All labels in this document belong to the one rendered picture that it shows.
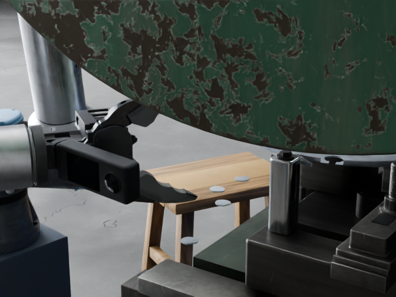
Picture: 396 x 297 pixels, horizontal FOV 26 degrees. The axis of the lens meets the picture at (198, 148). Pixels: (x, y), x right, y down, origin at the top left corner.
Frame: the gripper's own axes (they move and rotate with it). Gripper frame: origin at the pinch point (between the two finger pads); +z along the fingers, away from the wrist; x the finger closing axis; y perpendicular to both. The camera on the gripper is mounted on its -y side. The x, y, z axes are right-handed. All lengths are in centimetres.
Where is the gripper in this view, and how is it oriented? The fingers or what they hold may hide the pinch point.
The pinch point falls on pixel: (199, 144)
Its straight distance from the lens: 104.8
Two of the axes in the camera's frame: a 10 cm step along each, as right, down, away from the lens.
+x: 0.0, 9.5, 3.2
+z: 9.5, -1.0, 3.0
